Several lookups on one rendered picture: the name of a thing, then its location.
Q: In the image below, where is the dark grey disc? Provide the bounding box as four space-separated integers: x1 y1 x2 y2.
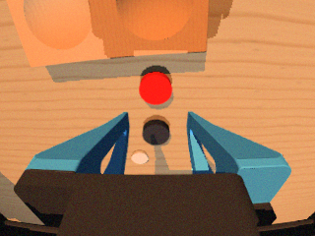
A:
143 119 170 146

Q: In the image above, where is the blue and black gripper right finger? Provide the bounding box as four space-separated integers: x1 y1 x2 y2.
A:
186 111 291 204

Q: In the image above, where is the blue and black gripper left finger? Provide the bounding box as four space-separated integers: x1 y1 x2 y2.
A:
25 112 130 174

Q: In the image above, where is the orange tray with round pockets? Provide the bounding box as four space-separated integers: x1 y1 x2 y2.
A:
6 0 210 68

